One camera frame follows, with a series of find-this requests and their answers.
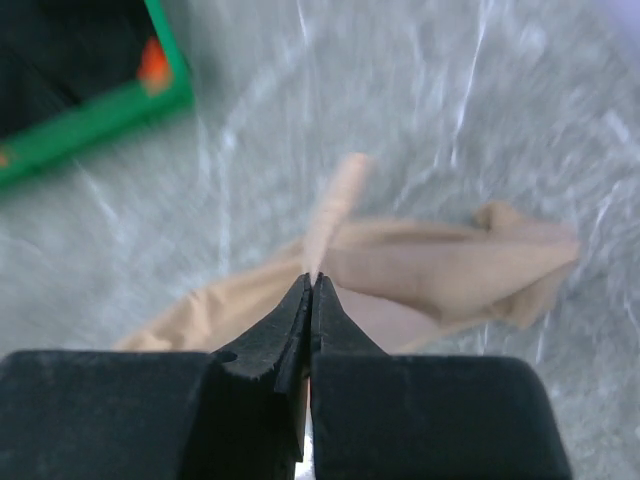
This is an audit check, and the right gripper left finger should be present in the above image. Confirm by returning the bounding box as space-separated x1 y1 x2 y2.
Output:
1 276 312 479

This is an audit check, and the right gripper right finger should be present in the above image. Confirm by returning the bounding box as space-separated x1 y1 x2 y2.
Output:
310 276 573 479

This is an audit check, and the beige t shirt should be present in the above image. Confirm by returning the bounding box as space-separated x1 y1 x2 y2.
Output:
118 153 580 353

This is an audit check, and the green plastic bin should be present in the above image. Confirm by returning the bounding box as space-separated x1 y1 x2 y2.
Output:
1 1 193 185

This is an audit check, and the orange t shirt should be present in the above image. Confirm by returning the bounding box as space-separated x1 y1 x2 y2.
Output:
136 37 173 94

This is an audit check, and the black t shirt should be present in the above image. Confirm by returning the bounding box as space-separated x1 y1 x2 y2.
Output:
1 0 160 138

